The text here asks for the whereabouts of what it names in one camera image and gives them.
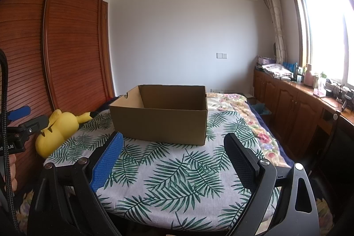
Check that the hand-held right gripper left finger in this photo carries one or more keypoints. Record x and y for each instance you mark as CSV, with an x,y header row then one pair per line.
x,y
106,164

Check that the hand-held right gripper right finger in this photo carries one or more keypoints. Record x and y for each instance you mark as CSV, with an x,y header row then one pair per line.
x,y
243,164

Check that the wood-framed window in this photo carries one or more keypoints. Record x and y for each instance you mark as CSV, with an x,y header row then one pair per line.
x,y
326,31

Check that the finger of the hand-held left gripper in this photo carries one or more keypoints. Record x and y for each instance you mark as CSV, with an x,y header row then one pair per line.
x,y
19,113
36,123

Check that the black chair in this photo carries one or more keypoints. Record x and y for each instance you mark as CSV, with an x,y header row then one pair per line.
x,y
341,147

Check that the grey round object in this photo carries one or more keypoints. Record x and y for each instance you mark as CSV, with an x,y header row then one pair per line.
x,y
274,49

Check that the green-capped bottle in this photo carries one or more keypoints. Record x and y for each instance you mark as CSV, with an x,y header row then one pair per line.
x,y
322,81

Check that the white wall switch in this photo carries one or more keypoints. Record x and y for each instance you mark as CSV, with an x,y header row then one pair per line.
x,y
222,55

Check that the patterned curtain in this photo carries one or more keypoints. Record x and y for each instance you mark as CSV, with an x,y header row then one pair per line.
x,y
275,17

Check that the wooden cabinet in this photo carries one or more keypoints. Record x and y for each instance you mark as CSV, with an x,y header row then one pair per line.
x,y
290,108

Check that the wooden slatted wardrobe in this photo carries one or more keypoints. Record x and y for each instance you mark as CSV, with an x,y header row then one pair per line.
x,y
69,45

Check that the pink box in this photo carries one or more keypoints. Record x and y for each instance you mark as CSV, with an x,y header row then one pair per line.
x,y
266,60

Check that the blue pack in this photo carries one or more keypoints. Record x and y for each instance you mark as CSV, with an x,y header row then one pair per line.
x,y
290,67

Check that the folded patterned cloth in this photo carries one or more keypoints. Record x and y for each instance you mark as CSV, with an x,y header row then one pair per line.
x,y
276,70

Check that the yellow plush toy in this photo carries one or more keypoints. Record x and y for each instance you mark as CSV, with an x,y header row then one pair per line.
x,y
58,128

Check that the dark cloth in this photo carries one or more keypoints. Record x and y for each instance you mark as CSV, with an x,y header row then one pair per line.
x,y
112,102

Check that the brown cardboard box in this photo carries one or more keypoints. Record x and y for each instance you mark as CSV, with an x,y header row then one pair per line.
x,y
160,122

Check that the person's left hand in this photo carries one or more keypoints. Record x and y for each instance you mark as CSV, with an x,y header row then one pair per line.
x,y
15,172

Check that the leaf-print bed sheet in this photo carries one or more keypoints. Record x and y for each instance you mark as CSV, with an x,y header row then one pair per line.
x,y
177,175

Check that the pink bottle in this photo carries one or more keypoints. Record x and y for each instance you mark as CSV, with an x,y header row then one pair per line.
x,y
308,77

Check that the teal bag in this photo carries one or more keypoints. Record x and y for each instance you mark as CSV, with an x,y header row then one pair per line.
x,y
261,108

